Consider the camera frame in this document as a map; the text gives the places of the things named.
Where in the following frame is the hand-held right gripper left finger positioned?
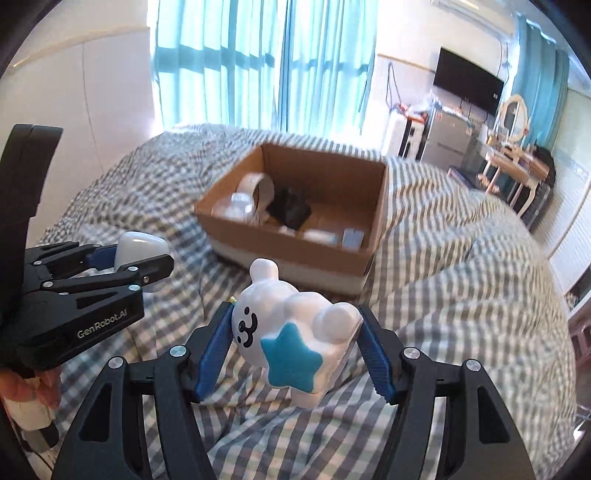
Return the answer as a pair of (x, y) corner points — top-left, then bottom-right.
(51, 302), (236, 480)

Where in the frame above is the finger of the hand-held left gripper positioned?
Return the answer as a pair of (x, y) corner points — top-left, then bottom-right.
(41, 253), (175, 296)
(28, 241), (118, 278)

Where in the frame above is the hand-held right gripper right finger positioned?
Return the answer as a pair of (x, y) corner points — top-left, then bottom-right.
(358, 305), (539, 480)

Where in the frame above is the white rounded case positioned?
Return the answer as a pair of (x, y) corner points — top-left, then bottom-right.
(113, 231), (170, 268)

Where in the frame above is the white bear figure blue star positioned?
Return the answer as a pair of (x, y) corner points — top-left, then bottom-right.
(229, 258), (363, 408)

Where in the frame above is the white plastic device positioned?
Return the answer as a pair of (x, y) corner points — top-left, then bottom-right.
(302, 228), (343, 246)

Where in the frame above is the grey tape roll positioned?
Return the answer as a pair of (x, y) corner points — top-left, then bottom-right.
(238, 173), (276, 223)

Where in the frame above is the black pouch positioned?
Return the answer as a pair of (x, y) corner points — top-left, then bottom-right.
(267, 187), (313, 230)

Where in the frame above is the brown cardboard box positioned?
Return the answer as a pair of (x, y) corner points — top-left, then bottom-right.
(194, 143), (389, 296)

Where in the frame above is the person's left hand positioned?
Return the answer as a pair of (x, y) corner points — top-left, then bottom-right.
(0, 364), (63, 416)

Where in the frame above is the grey checked blanket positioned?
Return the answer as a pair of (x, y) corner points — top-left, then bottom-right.
(34, 122), (580, 480)

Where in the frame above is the dark low cabinet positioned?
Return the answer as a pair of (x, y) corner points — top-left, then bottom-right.
(447, 165), (484, 188)

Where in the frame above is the pink plastic stool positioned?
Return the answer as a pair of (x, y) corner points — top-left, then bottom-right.
(570, 318), (591, 357)

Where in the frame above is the wide teal curtain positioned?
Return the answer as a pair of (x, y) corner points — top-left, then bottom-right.
(151, 0), (290, 129)

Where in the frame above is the white floor appliance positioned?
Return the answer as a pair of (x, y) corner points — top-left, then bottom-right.
(381, 111), (428, 160)

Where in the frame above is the white and pink chair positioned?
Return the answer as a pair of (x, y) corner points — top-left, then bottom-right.
(478, 151), (514, 193)

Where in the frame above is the silver fridge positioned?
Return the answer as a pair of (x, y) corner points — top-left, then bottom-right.
(418, 106), (475, 169)

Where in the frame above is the white vanity table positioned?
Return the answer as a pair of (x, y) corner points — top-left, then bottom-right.
(480, 137), (553, 216)

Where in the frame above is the white wardrobe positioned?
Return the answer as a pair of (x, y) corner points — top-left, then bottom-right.
(547, 88), (591, 297)

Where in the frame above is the black bag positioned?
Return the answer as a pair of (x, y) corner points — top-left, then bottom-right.
(531, 144), (557, 184)

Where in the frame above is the clear plastic bag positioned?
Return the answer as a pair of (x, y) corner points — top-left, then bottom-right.
(412, 90), (445, 117)

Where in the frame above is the white oval mirror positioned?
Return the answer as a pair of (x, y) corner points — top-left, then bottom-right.
(496, 95), (530, 145)

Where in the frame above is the narrow teal curtain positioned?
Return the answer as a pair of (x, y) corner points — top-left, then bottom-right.
(510, 17), (571, 153)

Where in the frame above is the white air conditioner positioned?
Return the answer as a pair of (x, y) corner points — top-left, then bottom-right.
(431, 0), (514, 37)

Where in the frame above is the hanging wall cable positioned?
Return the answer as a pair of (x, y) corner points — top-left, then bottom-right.
(385, 61), (403, 112)

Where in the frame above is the black wall television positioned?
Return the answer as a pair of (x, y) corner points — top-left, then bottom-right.
(433, 47), (505, 114)

